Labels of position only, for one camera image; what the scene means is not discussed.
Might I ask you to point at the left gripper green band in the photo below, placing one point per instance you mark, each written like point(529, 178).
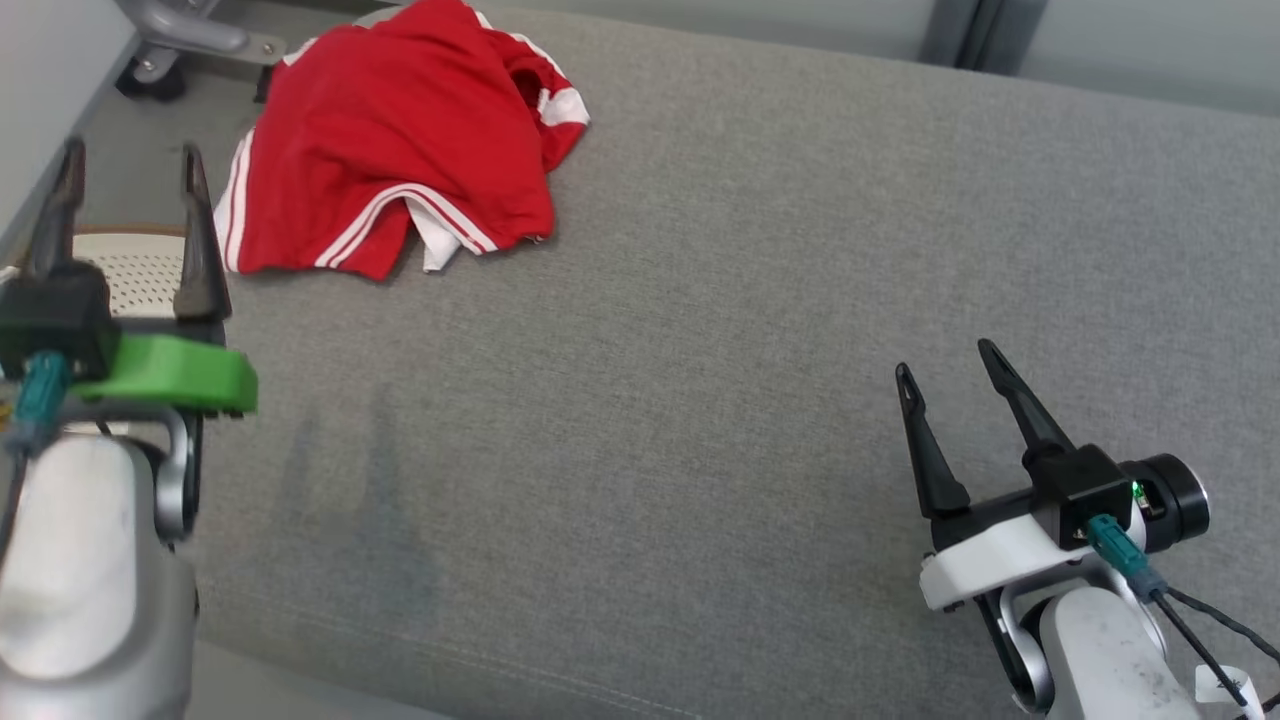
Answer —
point(170, 375)

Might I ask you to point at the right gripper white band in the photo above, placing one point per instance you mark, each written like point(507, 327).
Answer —
point(990, 560)

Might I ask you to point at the red jersey with white sleeves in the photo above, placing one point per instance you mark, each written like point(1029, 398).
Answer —
point(360, 130)

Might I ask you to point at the white perforated laundry basket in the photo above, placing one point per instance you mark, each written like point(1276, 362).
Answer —
point(140, 275)

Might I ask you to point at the grey metal base with caster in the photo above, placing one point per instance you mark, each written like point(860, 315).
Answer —
point(200, 38)

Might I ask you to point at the grey fabric sofa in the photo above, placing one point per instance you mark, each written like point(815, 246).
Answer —
point(700, 400)

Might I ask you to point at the light grey partition panel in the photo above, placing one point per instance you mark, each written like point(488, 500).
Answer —
point(1150, 40)
point(750, 15)

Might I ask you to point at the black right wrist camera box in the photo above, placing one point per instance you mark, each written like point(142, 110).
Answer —
point(1075, 490)

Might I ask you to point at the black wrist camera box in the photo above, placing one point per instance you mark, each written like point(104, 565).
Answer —
point(55, 315)
point(1075, 490)

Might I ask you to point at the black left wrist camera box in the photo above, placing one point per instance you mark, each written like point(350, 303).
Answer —
point(55, 315)

